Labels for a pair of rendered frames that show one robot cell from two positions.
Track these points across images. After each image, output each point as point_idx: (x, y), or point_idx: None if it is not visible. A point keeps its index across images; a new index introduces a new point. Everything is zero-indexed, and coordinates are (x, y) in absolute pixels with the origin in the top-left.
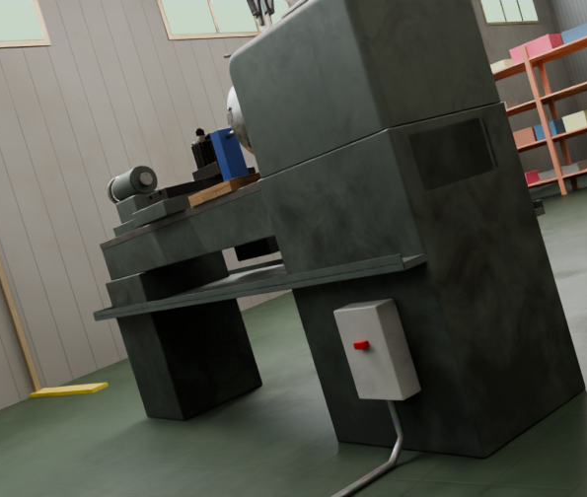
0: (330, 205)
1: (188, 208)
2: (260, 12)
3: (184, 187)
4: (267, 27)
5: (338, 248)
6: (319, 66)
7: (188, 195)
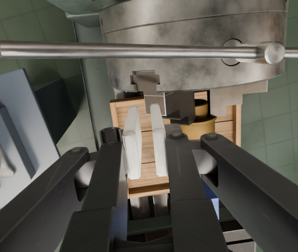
0: None
1: (221, 207)
2: (179, 139)
3: (225, 227)
4: (153, 110)
5: None
6: None
7: (221, 217)
